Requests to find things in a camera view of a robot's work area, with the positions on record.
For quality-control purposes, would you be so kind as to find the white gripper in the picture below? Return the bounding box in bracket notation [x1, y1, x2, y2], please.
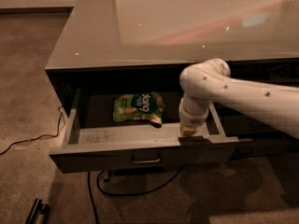
[178, 98, 209, 137]

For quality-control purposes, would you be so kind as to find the dark drawer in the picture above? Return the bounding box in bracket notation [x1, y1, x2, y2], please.
[50, 90, 238, 173]
[217, 108, 283, 136]
[231, 133, 299, 159]

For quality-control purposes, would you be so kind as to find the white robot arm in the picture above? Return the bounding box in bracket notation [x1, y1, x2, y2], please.
[178, 58, 299, 139]

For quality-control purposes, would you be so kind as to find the grey drawer cabinet counter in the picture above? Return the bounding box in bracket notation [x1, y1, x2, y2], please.
[44, 0, 299, 183]

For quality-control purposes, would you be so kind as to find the green snack bag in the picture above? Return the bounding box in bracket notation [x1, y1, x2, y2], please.
[113, 92, 165, 126]

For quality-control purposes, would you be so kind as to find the black metal floor object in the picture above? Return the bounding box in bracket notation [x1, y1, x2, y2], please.
[25, 199, 50, 224]

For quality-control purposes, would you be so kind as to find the thick black floor cable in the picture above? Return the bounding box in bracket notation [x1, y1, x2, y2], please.
[87, 165, 188, 224]

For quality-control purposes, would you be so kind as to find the thin black floor cable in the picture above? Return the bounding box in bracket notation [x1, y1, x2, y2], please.
[0, 105, 64, 157]

